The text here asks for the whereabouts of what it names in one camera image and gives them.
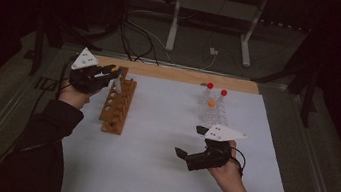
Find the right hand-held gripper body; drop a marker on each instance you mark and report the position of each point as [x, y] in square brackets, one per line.
[208, 160]

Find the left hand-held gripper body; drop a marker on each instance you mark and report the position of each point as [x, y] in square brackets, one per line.
[88, 79]

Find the blue cap test tube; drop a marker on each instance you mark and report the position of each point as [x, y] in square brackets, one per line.
[121, 70]

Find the orange cap test tube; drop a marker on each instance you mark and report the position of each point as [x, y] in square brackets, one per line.
[118, 86]
[211, 103]

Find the clear plastic test tube rack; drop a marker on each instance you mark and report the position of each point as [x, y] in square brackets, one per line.
[214, 115]

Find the wooden test tube rack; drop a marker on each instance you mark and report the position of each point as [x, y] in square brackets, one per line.
[117, 109]

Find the red cap test tube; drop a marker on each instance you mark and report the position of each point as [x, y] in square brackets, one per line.
[223, 92]
[209, 86]

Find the person's left hand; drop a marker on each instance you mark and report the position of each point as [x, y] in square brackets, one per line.
[72, 97]

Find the person's right hand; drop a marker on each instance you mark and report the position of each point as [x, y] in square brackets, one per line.
[231, 178]

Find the white table mat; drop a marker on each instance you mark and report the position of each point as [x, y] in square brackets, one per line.
[148, 167]

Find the small dark object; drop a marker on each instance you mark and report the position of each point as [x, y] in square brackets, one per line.
[203, 84]

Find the wooden table board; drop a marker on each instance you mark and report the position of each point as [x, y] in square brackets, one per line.
[168, 72]

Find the black tripod stand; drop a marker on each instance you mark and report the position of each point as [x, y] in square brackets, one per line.
[308, 95]
[37, 50]

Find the white metal stand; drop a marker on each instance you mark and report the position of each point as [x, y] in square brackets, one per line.
[173, 25]

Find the white plug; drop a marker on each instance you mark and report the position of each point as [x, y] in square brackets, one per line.
[213, 51]

